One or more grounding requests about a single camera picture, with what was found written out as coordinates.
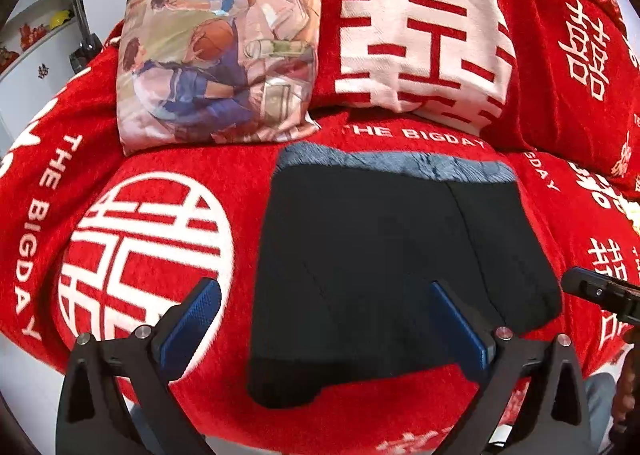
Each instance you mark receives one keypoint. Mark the black pants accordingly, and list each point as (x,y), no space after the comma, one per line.
(345,261)

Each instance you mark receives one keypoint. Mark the black handle vacuum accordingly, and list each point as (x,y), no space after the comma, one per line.
(90,43)

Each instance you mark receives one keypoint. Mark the red pillow white characters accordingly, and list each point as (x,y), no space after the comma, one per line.
(594,116)

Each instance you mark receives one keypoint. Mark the person's right hand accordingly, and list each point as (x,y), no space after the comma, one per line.
(626,398)

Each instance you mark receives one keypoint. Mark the anime print pillow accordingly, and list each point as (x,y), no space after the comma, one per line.
(221,71)

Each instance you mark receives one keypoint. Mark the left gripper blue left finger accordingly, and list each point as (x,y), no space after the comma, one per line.
(182,328)

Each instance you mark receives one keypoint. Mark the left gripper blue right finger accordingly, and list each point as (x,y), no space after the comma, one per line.
(465,335)

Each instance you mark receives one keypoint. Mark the red white character pillow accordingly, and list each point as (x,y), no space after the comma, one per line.
(450,61)

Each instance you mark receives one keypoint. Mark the white shelf cabinet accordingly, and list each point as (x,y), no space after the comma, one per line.
(35,62)

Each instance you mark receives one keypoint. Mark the red wedding bedspread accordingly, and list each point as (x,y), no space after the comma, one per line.
(93,241)

